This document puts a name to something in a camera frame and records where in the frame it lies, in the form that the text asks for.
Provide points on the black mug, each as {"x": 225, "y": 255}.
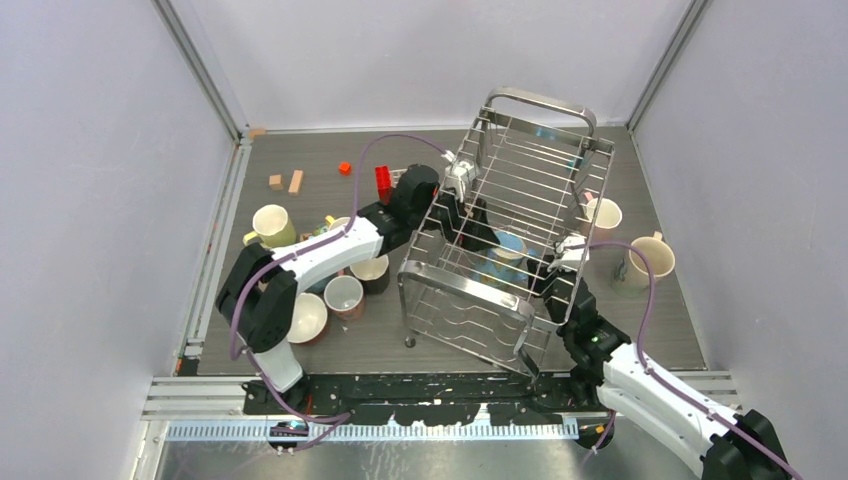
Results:
{"x": 373, "y": 274}

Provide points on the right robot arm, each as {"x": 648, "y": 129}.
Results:
{"x": 711, "y": 439}

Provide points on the salmon pink mug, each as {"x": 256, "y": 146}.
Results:
{"x": 344, "y": 296}

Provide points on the red block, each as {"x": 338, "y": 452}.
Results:
{"x": 384, "y": 184}

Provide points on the dark red mug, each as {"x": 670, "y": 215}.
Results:
{"x": 309, "y": 319}

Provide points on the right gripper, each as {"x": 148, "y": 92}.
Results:
{"x": 540, "y": 270}

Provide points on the long wooden block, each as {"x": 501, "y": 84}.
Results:
{"x": 295, "y": 185}

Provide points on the steel wire dish rack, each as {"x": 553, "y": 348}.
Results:
{"x": 524, "y": 143}

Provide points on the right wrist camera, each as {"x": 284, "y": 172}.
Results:
{"x": 570, "y": 253}

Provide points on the pink faceted mug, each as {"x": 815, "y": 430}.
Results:
{"x": 600, "y": 217}

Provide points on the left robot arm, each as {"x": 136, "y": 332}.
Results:
{"x": 258, "y": 295}

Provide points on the blue butterfly mug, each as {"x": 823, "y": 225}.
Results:
{"x": 504, "y": 265}

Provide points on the pale yellow faceted mug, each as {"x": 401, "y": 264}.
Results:
{"x": 272, "y": 227}

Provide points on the small white wire basket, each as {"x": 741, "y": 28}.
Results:
{"x": 395, "y": 176}

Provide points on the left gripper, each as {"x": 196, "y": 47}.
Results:
{"x": 473, "y": 233}

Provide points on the small wooden cube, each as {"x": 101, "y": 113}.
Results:
{"x": 276, "y": 182}

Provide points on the cream mug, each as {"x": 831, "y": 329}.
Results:
{"x": 632, "y": 275}

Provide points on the teal block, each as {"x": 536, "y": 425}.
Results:
{"x": 576, "y": 162}

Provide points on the small orange cube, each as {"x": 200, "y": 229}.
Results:
{"x": 345, "y": 168}

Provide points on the light blue faceted mug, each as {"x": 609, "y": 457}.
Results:
{"x": 319, "y": 286}

